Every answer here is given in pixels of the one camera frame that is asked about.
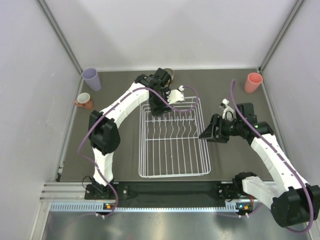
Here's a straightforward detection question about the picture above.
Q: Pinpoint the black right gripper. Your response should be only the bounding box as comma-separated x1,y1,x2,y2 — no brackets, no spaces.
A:
199,113,244,143

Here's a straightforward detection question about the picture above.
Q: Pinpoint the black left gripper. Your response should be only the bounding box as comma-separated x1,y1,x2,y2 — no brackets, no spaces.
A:
147,87,173,116

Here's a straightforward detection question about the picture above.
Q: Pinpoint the pink plastic tumbler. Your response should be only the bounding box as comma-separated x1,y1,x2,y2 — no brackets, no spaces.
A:
244,72,263,94

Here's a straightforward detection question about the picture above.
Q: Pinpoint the terracotta ceramic mug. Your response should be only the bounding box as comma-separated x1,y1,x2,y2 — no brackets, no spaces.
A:
74,92,94,110

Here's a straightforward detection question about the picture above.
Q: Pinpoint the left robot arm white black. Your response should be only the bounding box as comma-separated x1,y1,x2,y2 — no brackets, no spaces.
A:
88,68,172,199

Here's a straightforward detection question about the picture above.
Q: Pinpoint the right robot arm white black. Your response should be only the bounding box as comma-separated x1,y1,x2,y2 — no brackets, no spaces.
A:
199,99,320,228

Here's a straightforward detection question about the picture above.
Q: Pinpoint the glass cup with brown band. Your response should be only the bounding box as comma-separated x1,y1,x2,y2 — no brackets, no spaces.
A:
164,68,174,86

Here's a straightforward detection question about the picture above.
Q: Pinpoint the lilac plastic tumbler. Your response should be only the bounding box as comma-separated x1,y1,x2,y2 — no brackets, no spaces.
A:
81,68,102,92

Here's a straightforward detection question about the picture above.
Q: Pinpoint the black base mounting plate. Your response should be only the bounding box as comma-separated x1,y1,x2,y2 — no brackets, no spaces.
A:
84,181,250,207

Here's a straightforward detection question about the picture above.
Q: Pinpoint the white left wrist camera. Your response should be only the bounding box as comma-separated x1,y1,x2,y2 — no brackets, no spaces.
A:
167,85,185,105

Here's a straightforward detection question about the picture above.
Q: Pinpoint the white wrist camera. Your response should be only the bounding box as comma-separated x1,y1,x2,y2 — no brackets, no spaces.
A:
167,85,185,105
219,98,235,121

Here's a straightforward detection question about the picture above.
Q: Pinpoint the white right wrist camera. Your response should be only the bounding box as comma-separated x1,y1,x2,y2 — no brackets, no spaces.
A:
219,98,235,121

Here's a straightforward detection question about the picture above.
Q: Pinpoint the white wire dish rack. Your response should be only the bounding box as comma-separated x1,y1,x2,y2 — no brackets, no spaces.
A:
138,96,211,179

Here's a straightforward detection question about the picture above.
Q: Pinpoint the grey slotted cable duct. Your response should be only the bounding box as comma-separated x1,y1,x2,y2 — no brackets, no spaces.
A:
49,202,253,213

